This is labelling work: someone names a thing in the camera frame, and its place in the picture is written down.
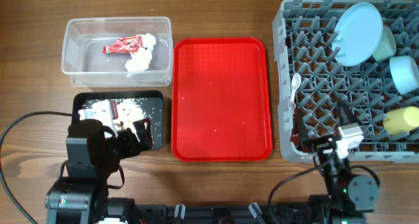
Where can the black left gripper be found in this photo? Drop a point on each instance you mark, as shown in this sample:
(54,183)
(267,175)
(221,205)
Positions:
(133,148)

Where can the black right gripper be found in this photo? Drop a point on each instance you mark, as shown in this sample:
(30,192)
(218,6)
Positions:
(320,144)

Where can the white plastic spoon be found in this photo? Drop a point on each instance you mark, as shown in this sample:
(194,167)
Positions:
(295,84)

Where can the yellow plastic cup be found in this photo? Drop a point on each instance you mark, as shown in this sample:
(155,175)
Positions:
(401,120)

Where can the white napkin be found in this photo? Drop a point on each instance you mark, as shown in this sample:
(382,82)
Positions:
(140,60)
(148,41)

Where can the light blue plate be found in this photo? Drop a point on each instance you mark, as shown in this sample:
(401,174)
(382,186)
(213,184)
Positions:
(359,31)

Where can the blue bowl with rice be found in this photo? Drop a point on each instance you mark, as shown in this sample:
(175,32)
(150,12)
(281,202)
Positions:
(404,73)

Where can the red snack wrapper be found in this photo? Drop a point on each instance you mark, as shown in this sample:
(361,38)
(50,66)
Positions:
(125,45)

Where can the mint green bowl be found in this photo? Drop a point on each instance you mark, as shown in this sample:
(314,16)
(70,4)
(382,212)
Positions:
(387,47)

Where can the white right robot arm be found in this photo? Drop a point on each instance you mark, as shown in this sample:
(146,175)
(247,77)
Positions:
(352,191)

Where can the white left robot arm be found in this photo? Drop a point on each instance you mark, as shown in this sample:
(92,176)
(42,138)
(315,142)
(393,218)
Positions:
(94,153)

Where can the black waste tray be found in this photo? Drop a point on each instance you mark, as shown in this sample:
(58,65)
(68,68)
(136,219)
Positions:
(80,98)

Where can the grey dishwasher rack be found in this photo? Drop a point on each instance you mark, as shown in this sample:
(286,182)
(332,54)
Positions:
(303,32)

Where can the spilled white rice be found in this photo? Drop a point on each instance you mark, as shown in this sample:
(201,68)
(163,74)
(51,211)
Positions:
(135,109)

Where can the clear plastic bin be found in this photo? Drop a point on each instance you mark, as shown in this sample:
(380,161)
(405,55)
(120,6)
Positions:
(84,60)

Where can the red plastic tray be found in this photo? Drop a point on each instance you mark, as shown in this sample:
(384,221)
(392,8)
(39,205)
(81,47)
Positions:
(220,100)

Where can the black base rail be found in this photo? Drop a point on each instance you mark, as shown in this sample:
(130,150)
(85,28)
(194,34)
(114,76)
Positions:
(295,212)

